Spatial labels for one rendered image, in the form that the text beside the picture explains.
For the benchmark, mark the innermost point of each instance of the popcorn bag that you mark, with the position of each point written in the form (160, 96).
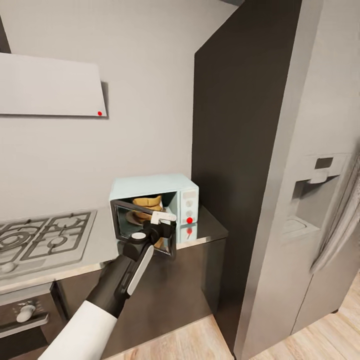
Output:
(152, 201)

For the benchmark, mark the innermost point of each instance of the oven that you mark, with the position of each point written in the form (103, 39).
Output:
(30, 320)

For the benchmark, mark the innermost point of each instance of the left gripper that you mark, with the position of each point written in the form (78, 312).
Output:
(163, 229)

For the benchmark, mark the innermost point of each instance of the microwave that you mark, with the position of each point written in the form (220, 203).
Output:
(180, 196)

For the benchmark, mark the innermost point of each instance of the burner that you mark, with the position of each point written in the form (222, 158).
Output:
(40, 243)

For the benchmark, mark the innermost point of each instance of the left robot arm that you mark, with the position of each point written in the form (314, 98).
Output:
(88, 331)

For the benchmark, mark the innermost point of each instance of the range hood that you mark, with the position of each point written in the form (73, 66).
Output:
(45, 86)

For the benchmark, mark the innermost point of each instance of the fridge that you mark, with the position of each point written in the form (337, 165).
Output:
(276, 157)

